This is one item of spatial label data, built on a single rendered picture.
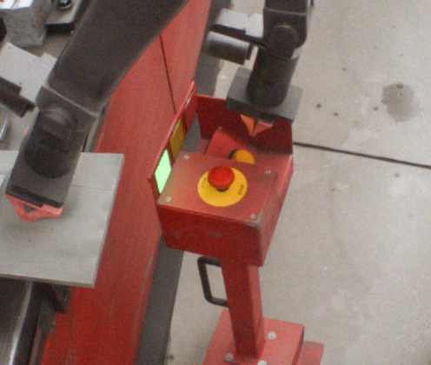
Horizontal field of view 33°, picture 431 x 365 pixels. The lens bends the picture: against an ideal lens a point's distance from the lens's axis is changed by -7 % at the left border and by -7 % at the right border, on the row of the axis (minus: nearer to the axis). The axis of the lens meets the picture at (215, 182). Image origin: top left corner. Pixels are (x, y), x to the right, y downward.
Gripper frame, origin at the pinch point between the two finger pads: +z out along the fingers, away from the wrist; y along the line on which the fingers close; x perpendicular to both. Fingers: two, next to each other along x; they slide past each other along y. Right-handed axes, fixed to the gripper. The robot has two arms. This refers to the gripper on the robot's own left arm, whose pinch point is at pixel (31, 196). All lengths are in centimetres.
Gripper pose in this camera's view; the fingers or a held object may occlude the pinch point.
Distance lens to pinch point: 89.4
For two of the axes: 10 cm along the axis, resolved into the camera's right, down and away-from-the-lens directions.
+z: -4.1, 5.0, 7.6
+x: 9.0, 3.5, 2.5
